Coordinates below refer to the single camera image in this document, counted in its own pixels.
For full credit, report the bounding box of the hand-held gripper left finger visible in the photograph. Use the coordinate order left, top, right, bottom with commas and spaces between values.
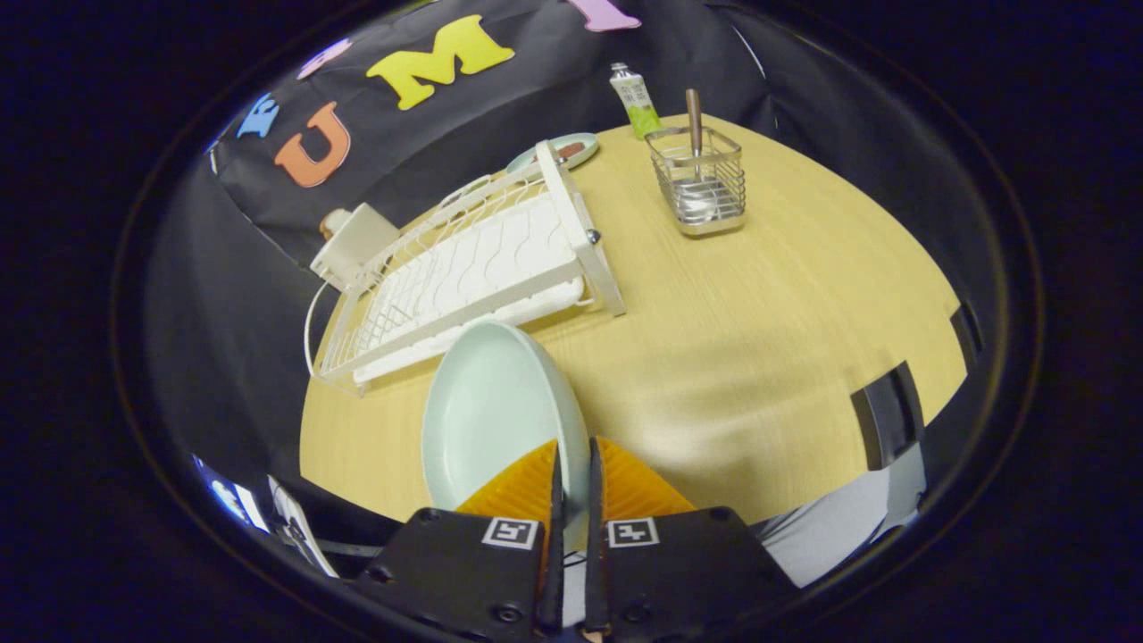
351, 438, 567, 639

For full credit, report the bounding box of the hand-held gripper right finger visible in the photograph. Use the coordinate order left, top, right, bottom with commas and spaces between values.
584, 435, 799, 642

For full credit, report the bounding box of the pale green plate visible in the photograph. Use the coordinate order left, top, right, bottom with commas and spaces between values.
421, 320, 592, 626

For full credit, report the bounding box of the white wire dish rack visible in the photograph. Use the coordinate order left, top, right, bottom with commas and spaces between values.
304, 140, 628, 396

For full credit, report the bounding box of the metal wire basket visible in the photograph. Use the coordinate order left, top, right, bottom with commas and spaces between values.
645, 125, 747, 237

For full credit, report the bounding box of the wooden handle metal spoon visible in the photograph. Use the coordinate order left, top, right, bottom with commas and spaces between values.
676, 88, 726, 224

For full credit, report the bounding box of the person's grey clothing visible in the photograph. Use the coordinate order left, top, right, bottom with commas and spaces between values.
755, 442, 930, 589

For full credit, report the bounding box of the black table clamp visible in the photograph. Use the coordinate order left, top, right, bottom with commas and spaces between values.
848, 362, 925, 472
949, 304, 985, 360

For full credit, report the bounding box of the blue lit screen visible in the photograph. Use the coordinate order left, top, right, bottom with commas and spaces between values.
192, 455, 269, 532

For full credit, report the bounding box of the white toaster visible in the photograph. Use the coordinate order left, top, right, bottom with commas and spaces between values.
310, 203, 403, 293

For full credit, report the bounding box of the small pale green saucer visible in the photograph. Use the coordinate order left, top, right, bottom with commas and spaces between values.
506, 132, 601, 180

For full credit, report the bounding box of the black backdrop cloth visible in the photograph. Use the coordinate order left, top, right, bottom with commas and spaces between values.
134, 0, 1010, 501

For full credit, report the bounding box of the green and white bottle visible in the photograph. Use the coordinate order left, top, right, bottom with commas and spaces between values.
610, 63, 663, 139

